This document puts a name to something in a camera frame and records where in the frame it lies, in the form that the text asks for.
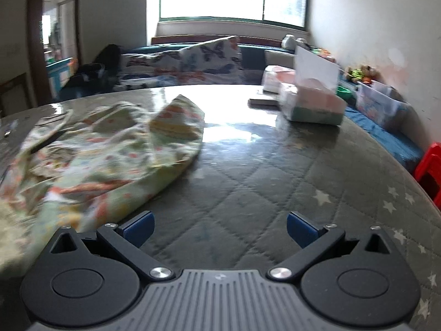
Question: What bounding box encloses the green printed shirt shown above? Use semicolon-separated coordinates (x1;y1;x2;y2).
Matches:
0;94;206;276

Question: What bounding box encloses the wooden door frame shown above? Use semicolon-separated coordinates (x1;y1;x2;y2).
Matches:
28;0;81;107

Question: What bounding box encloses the large butterfly print pillow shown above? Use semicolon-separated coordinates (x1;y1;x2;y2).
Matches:
181;36;243;85

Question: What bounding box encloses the teal plastic bin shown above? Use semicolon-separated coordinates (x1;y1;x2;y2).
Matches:
46;57;78;92

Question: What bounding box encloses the small plastic-wrapped pink packet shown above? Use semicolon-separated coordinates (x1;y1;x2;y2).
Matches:
261;65;297;94

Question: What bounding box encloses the blue bench sofa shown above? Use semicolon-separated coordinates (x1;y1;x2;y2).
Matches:
58;43;424;173

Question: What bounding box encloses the dark wooden chair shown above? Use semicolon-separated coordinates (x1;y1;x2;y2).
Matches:
0;72;30;118

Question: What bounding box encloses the grey quilted star table cover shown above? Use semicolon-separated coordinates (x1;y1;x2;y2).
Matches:
0;84;441;331

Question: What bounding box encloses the pile of small toys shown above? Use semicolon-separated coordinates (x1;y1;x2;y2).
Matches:
346;65;380;85

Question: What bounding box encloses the large plastic-wrapped pink packet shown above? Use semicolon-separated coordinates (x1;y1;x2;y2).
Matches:
277;78;347;125

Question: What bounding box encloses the dark cloth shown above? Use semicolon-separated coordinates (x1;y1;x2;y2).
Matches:
65;44;122;90

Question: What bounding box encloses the orange green toy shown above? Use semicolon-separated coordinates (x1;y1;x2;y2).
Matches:
310;46;336;59

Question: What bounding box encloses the clear plastic storage box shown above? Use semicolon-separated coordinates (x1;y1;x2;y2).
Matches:
355;80;412;130

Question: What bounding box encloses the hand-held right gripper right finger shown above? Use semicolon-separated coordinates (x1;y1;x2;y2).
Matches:
267;210;401;281

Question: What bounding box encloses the red plastic stool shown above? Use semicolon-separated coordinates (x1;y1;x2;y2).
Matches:
413;142;441;211

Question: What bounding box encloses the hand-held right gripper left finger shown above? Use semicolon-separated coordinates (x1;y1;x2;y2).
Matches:
42;210;176;281

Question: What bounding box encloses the dark flat book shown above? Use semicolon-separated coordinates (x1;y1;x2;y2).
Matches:
248;98;279;108

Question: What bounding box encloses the white stuffed toy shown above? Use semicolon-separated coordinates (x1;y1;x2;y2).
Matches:
281;34;311;49

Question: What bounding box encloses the green bowl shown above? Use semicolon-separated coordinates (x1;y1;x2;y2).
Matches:
336;86;357;100

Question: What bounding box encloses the small butterfly print pillow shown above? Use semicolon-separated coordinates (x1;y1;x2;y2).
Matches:
120;51;188;76

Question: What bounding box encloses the plain grey-green pillow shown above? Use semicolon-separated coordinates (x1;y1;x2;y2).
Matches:
263;49;297;68

